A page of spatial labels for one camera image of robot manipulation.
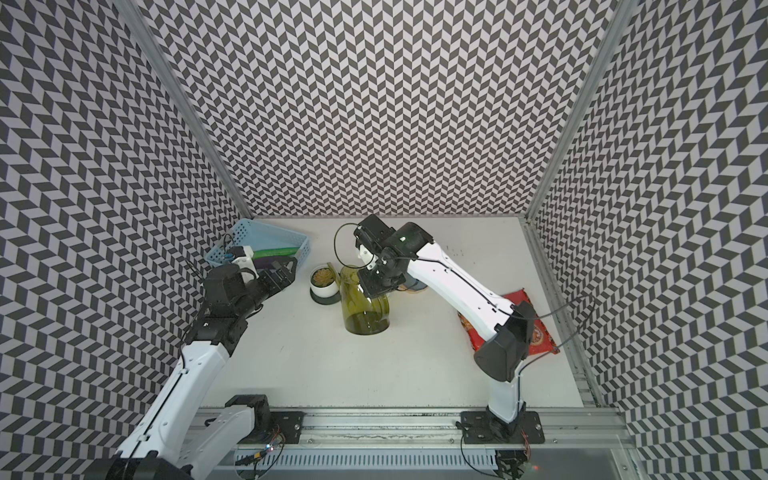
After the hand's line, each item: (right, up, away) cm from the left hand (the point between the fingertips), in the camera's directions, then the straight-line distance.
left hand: (285, 269), depth 78 cm
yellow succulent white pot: (+6, -6, +14) cm, 16 cm away
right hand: (+24, -6, -6) cm, 25 cm away
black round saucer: (+7, -11, +14) cm, 19 cm away
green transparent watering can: (+20, -13, +4) cm, 24 cm away
